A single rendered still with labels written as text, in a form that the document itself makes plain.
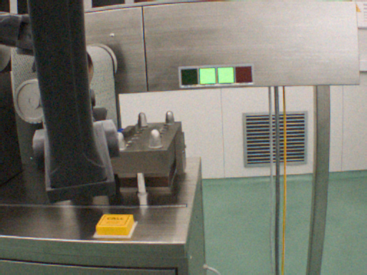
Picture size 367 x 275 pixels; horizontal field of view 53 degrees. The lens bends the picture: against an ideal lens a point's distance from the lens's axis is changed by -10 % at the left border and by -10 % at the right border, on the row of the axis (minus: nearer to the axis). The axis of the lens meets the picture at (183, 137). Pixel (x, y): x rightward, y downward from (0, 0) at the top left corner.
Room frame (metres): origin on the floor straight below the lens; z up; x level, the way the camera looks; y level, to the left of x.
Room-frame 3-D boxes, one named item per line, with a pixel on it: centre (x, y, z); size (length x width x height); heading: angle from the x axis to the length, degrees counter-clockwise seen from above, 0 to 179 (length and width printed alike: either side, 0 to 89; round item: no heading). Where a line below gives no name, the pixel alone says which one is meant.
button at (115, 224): (0.80, 0.16, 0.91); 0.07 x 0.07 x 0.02; 84
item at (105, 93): (1.16, 0.22, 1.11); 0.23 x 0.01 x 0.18; 174
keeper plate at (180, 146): (1.20, 0.01, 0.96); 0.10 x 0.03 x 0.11; 174
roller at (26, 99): (1.18, 0.40, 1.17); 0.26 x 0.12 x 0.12; 174
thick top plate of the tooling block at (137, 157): (1.19, 0.10, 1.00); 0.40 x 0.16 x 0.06; 174
